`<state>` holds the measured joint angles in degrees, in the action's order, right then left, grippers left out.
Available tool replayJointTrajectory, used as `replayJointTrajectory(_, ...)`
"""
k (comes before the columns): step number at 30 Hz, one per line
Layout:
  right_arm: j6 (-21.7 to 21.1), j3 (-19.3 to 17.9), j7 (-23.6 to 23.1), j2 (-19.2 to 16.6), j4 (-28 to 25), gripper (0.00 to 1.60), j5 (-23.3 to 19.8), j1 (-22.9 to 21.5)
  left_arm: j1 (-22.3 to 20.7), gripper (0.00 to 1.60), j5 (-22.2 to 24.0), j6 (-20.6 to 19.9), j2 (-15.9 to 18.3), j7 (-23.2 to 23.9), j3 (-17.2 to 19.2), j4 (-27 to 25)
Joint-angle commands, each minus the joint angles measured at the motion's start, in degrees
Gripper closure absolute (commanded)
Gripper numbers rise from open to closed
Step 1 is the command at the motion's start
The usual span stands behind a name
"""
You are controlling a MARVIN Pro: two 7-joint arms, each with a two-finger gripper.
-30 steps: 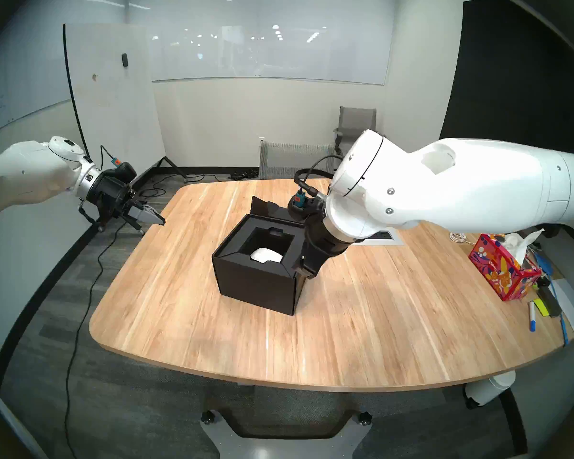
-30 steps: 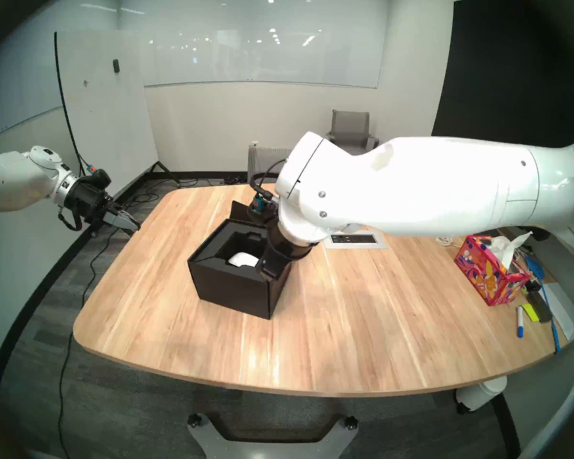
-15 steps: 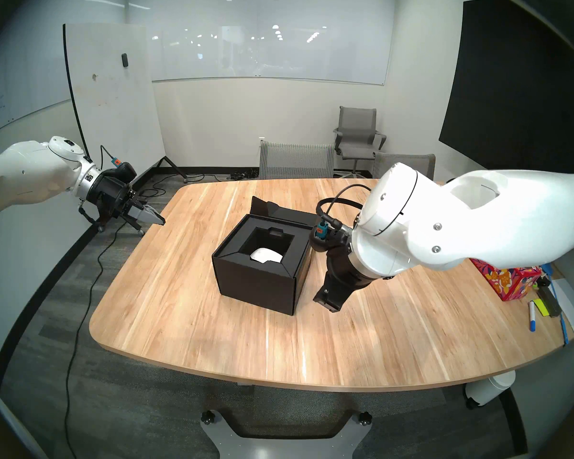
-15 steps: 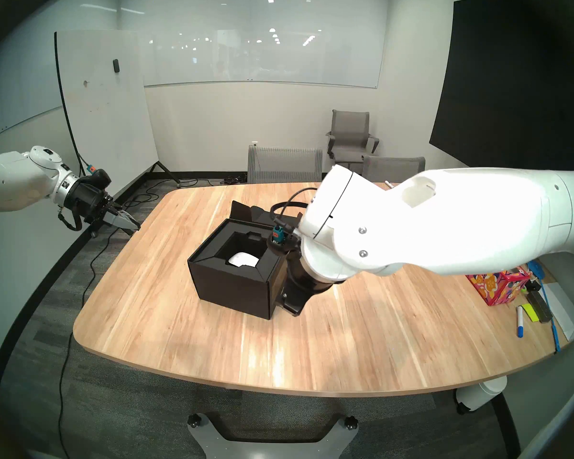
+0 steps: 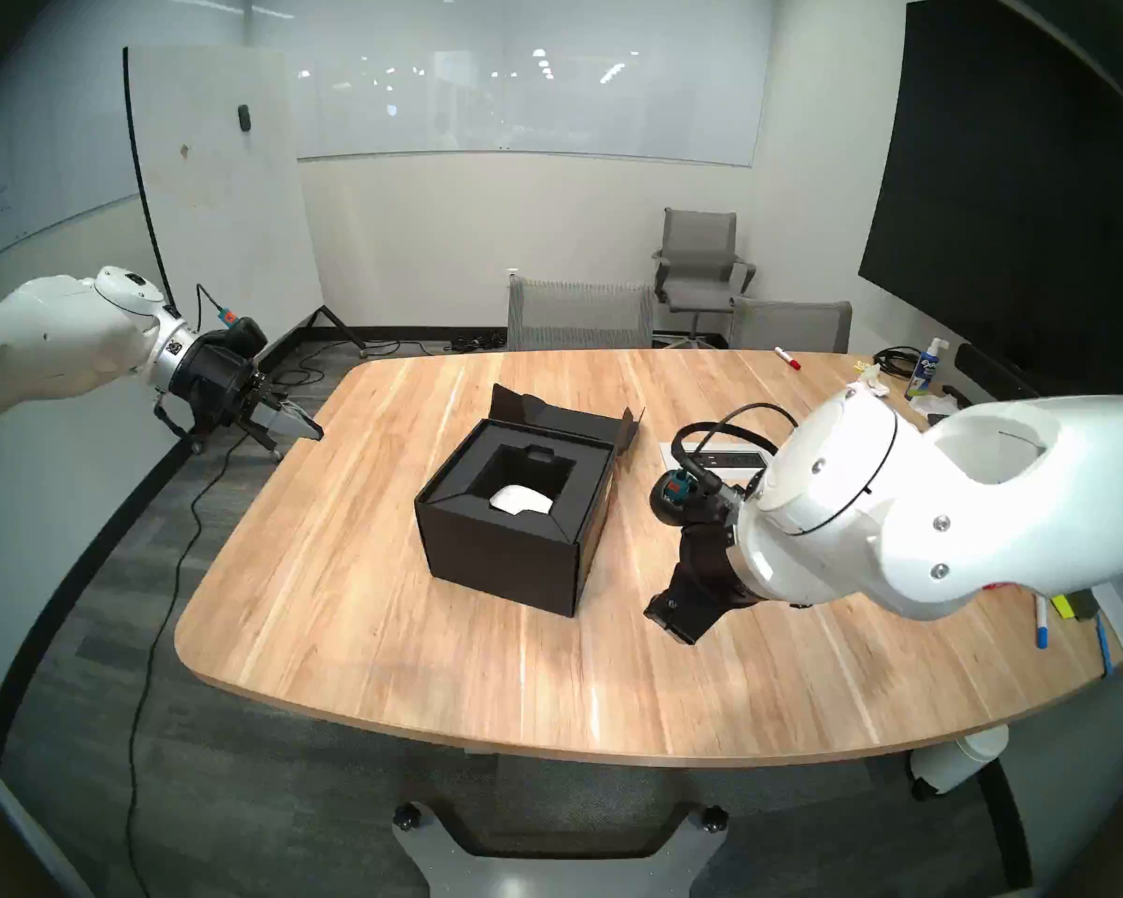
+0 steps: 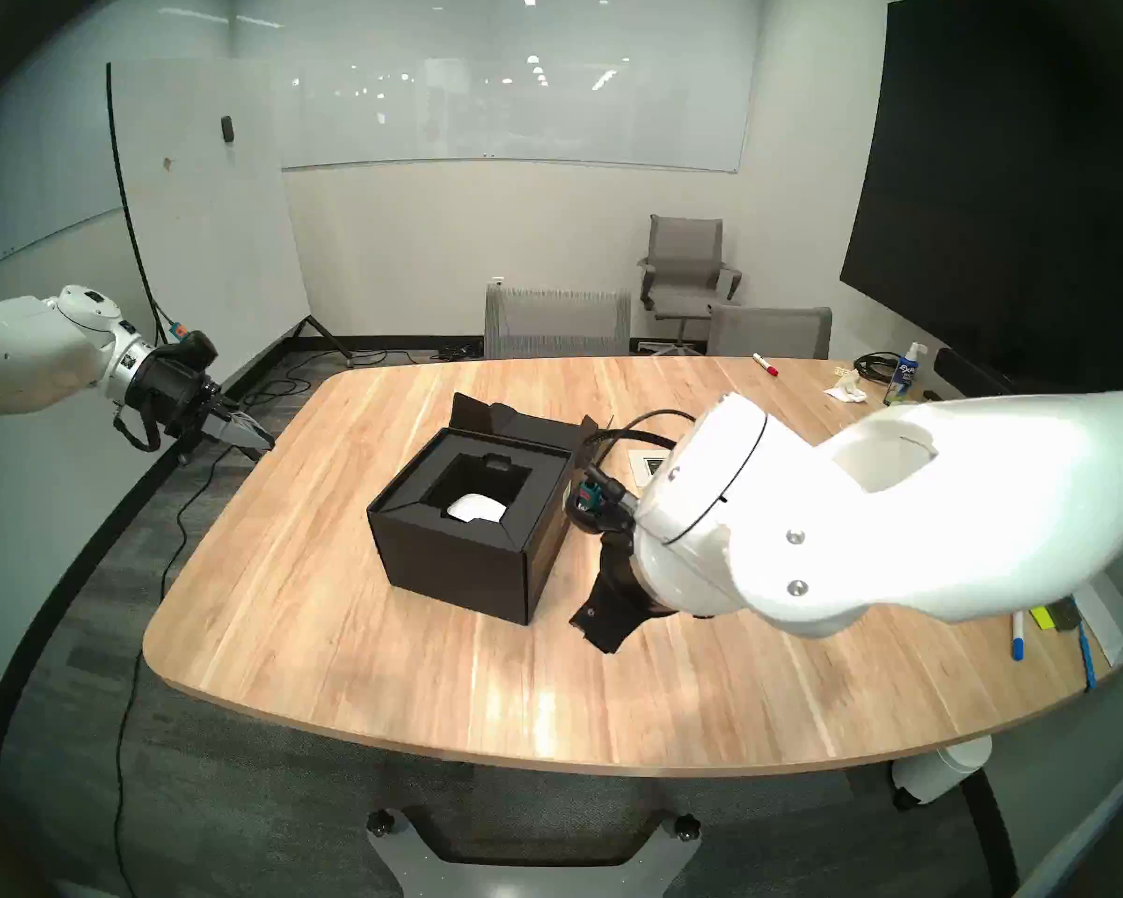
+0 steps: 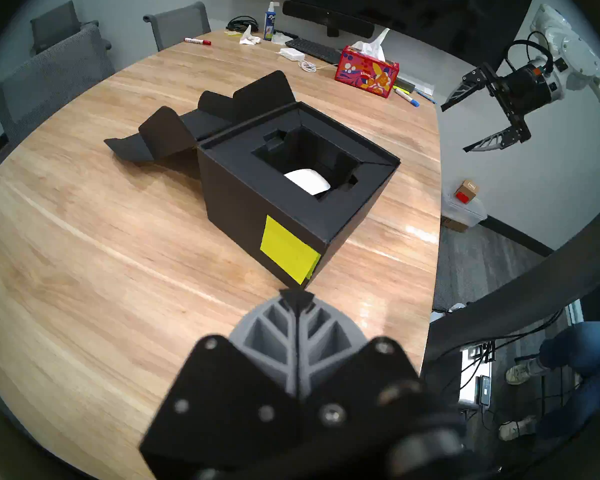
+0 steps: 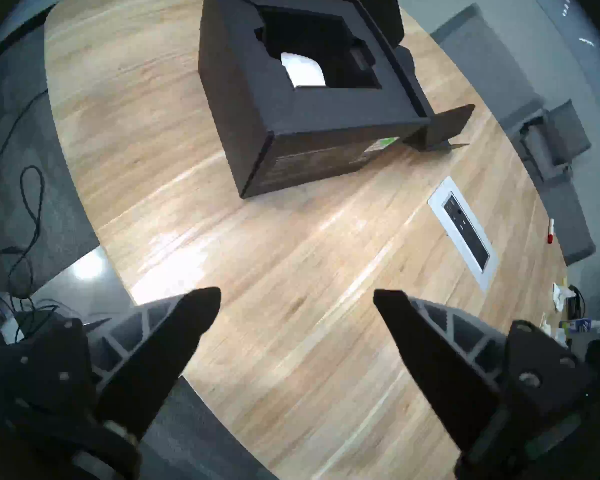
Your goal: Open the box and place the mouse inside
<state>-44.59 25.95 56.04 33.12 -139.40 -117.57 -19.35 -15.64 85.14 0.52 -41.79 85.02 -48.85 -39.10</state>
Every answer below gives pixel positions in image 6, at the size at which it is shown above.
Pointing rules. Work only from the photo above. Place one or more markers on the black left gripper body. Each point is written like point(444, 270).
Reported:
point(173, 391)

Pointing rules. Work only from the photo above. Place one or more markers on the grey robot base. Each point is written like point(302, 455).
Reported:
point(524, 879)

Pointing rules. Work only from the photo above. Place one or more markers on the white computer mouse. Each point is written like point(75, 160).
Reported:
point(475, 508)

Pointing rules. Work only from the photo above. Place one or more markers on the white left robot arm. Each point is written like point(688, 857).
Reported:
point(37, 358)

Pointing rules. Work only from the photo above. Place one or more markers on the whiteboard cleaner spray bottle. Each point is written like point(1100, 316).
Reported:
point(903, 377)

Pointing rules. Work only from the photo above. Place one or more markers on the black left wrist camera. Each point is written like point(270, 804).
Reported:
point(195, 349)

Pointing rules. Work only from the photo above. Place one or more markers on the yellow sticky note pad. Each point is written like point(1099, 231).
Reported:
point(1041, 617)

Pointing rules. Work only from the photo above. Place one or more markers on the black video sound bar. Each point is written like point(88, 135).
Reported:
point(969, 372)

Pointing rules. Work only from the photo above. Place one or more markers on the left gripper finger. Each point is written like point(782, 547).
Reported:
point(248, 426)
point(239, 442)

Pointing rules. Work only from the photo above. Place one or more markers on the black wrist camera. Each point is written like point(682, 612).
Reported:
point(195, 349)
point(599, 503)

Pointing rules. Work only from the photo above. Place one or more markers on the grey ribbed mesh chair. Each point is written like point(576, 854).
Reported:
point(557, 324)

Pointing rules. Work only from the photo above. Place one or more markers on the grey office chair with armrests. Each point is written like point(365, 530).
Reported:
point(683, 260)

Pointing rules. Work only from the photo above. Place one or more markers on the white table leg foot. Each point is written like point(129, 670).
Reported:
point(936, 770)

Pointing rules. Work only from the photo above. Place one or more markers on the red whiteboard marker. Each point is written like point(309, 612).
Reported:
point(765, 364)

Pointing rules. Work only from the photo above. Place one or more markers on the white paper sheet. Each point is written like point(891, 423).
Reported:
point(1114, 620)

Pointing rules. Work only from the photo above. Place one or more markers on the black eraser block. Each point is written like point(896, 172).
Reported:
point(1067, 614)

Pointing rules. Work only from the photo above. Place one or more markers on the grey fabric chair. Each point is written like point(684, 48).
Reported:
point(767, 335)

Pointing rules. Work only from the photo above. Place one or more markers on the grey table power outlet plate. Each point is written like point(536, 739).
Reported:
point(650, 461)

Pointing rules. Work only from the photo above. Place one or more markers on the blue marker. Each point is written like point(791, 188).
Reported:
point(1017, 636)

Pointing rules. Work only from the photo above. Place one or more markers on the glass wall board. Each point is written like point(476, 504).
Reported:
point(524, 110)

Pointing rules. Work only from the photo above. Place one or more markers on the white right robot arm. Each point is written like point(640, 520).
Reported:
point(898, 503)

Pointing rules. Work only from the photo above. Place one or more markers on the wall whiteboard with writing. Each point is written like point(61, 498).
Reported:
point(19, 223)

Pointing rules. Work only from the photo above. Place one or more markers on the crumpled white tissue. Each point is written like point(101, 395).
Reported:
point(845, 391)

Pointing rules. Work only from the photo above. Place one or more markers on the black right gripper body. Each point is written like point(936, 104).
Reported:
point(618, 597)

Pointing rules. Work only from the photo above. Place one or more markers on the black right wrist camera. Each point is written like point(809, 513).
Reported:
point(599, 503)

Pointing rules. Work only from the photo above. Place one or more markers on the black cardboard box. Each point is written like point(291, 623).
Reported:
point(449, 550)

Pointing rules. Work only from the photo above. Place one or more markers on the blue pen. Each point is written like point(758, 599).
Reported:
point(1086, 655)

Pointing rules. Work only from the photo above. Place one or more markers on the large black wall screen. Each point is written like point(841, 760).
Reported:
point(992, 204)

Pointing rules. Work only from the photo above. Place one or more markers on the mobile whiteboard on stand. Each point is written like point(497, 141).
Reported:
point(206, 232)

